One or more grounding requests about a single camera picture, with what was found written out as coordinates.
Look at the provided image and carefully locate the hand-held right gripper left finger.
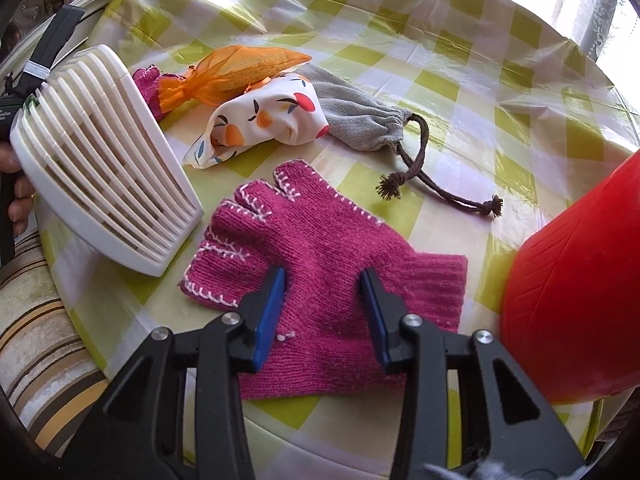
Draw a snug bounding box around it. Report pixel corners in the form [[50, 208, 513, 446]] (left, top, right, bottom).
[[62, 266, 287, 480]]

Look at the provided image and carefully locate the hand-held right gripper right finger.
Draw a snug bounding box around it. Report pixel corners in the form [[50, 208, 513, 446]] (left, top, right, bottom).
[[359, 266, 586, 480]]

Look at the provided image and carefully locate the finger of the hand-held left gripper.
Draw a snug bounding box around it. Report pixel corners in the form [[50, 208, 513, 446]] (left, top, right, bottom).
[[10, 4, 87, 106]]

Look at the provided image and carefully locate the pink knit glove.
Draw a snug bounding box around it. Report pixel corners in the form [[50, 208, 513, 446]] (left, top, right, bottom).
[[176, 158, 468, 401], [132, 66, 173, 122]]

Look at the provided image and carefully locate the white slatted plastic holder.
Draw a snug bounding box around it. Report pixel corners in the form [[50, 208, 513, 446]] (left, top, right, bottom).
[[9, 44, 205, 278]]

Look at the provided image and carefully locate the person's left hand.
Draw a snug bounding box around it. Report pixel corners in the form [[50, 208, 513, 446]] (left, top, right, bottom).
[[0, 142, 36, 236]]

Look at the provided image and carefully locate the striped sofa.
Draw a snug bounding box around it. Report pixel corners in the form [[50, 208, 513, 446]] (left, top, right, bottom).
[[0, 232, 108, 461]]

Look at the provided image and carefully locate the orange organza pouch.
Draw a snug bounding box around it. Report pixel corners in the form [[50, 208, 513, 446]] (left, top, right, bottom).
[[157, 45, 312, 113]]

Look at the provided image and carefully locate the white printed cloth pouch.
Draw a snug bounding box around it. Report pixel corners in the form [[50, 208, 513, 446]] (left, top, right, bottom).
[[181, 72, 331, 168]]

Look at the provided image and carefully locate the red thermos flask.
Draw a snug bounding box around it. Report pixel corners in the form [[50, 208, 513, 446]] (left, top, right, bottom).
[[500, 150, 640, 406]]

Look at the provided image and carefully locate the green checked plastic tablecloth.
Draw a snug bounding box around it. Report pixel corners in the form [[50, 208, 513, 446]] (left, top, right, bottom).
[[37, 0, 640, 480]]

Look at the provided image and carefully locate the white lace curtain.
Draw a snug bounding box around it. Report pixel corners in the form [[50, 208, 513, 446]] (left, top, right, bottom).
[[565, 0, 640, 76]]

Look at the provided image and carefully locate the grey drawstring pouch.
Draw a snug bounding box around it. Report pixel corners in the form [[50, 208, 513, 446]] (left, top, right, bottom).
[[300, 62, 503, 218]]

